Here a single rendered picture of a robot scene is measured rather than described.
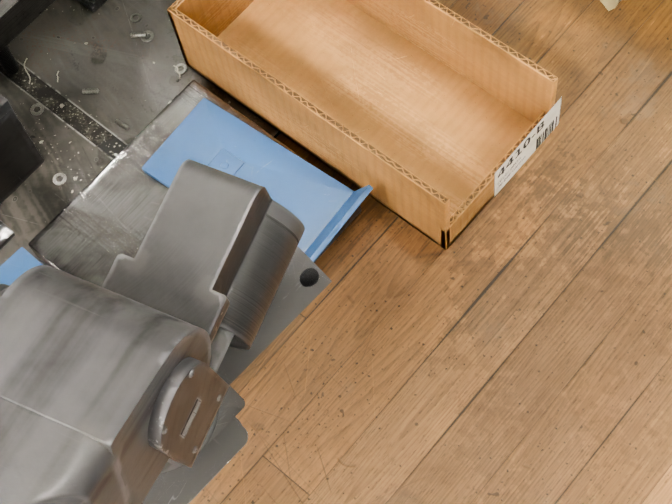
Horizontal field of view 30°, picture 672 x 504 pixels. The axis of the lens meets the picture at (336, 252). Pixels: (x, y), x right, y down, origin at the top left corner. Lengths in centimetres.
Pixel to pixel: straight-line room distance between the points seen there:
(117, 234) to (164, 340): 44
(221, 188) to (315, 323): 35
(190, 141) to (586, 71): 29
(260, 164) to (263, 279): 35
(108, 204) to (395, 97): 22
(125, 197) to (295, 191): 12
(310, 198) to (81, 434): 46
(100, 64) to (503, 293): 35
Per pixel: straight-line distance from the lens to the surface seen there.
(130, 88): 96
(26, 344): 45
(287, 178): 87
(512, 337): 84
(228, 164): 88
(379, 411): 82
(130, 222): 88
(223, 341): 52
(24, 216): 93
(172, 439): 46
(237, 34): 96
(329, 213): 85
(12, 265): 81
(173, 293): 50
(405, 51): 94
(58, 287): 46
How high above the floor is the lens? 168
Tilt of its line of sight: 65 degrees down
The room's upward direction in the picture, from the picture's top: 12 degrees counter-clockwise
